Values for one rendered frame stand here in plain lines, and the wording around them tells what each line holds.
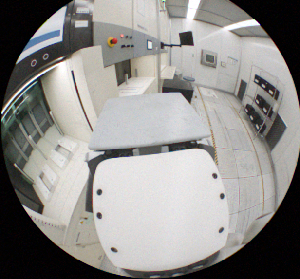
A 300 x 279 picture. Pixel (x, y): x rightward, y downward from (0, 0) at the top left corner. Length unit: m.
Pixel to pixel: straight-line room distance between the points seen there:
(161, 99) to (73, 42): 0.41
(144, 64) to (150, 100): 1.68
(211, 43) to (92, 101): 4.45
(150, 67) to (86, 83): 1.47
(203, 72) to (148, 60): 3.07
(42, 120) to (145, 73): 1.66
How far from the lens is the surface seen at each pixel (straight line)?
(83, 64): 0.42
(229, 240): 0.46
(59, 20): 0.48
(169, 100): 0.15
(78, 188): 0.61
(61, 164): 0.73
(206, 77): 4.60
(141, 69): 1.86
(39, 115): 1.31
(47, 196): 0.75
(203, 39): 4.52
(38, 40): 0.41
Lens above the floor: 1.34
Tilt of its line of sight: 42 degrees down
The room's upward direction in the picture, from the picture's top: 2 degrees counter-clockwise
